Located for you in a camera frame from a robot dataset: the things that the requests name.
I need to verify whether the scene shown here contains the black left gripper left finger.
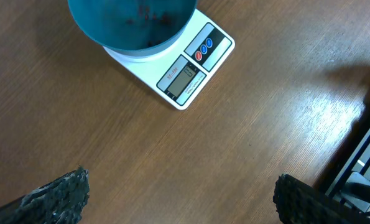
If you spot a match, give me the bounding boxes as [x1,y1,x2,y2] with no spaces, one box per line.
[0,166,90,224]

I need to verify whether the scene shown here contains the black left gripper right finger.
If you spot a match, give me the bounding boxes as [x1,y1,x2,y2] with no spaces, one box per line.
[273,174,370,224]

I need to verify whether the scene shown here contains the white digital kitchen scale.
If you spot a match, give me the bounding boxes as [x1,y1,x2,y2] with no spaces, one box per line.
[105,9,235,110]

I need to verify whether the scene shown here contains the teal plastic bowl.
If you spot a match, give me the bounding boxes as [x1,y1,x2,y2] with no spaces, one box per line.
[67,0,198,57]

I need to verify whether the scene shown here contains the red beans in bowl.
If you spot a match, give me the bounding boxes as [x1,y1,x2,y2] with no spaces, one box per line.
[124,1,172,48]

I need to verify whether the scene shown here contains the black metal frame rail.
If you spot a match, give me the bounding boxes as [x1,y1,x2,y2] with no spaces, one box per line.
[315,105,370,218]

